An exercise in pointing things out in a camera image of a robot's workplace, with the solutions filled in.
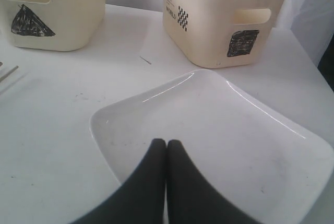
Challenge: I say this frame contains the white rectangular plate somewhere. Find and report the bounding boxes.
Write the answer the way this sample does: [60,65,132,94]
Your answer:
[90,69,333,223]

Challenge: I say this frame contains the cream bin with triangle mark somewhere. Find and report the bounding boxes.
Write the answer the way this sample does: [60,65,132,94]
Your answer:
[1,0,105,51]

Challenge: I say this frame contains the cream bin with square mark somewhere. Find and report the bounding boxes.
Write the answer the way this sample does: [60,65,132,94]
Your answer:
[163,0,284,68]

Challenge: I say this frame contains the wooden chopstick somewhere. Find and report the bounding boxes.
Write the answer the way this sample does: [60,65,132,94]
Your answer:
[0,74,26,95]
[0,65,19,82]

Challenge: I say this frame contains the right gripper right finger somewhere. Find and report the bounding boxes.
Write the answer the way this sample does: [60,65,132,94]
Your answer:
[166,140,259,223]

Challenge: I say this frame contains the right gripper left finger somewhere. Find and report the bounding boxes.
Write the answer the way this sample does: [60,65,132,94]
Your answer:
[73,139,167,223]

